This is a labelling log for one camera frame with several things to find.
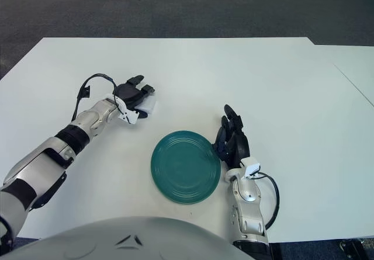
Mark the teal green round plate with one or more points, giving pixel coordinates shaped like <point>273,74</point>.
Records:
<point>184,169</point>

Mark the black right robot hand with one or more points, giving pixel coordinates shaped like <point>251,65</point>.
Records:
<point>236,146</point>

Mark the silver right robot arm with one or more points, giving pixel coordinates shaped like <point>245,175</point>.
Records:
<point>248,201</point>

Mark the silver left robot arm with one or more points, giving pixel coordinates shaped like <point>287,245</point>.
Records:
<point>93,117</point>

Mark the black chair base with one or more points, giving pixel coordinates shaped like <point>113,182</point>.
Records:
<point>350,246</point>

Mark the grey robot torso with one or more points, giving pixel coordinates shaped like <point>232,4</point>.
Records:
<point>87,242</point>

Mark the white square charger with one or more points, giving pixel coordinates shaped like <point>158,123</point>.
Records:
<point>149,106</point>

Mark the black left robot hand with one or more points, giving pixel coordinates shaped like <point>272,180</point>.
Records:
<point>127,93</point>

